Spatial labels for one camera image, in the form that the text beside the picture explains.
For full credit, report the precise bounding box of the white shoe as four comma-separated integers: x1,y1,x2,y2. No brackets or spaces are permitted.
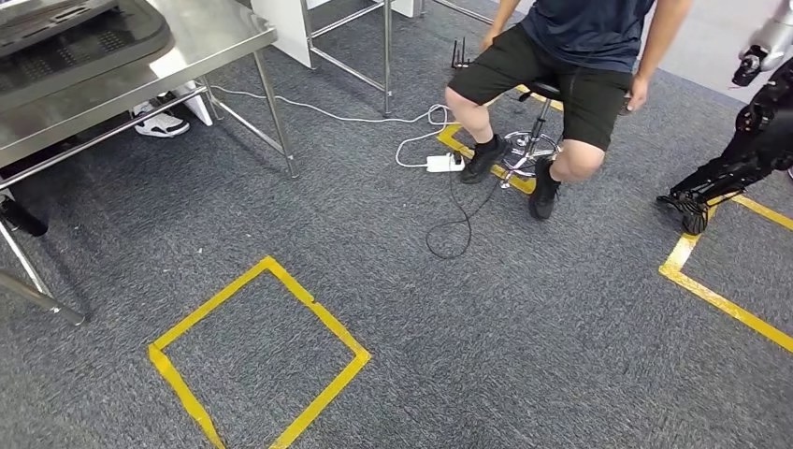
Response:
131,98,192,138

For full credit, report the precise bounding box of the yellow floor tape square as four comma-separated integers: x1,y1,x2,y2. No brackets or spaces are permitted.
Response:
436,83,565,196
147,255,371,449
658,193,793,355

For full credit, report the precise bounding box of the black cylinder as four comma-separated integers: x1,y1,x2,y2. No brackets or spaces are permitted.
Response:
0,196,50,238

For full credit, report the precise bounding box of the person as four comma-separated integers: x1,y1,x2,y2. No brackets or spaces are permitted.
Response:
442,0,695,221

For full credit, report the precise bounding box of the white power strip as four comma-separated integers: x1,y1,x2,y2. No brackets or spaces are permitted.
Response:
425,152,466,173

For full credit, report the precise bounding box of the large black engine cover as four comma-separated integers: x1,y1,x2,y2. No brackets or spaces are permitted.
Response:
0,0,175,113

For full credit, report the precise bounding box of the white power cable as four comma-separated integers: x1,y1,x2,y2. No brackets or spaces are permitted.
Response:
210,85,456,168

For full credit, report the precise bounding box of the stainless steel workbench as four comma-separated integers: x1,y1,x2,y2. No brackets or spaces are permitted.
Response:
0,0,300,326

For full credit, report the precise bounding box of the black floor cable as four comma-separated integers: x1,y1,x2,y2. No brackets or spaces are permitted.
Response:
425,154,503,260

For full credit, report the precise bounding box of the white panel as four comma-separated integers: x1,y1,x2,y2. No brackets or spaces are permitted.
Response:
251,0,423,69

